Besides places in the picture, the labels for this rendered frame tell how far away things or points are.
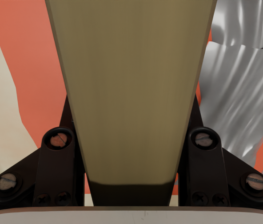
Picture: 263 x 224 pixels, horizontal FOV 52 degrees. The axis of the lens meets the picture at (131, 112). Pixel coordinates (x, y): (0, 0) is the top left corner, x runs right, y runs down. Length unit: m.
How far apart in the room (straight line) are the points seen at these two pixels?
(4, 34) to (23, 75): 0.03
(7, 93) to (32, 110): 0.02
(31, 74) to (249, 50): 0.14
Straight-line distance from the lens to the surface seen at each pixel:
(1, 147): 0.28
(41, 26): 0.17
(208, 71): 0.19
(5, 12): 0.18
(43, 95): 0.21
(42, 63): 0.19
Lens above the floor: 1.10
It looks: 43 degrees down
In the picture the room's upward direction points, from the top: 180 degrees counter-clockwise
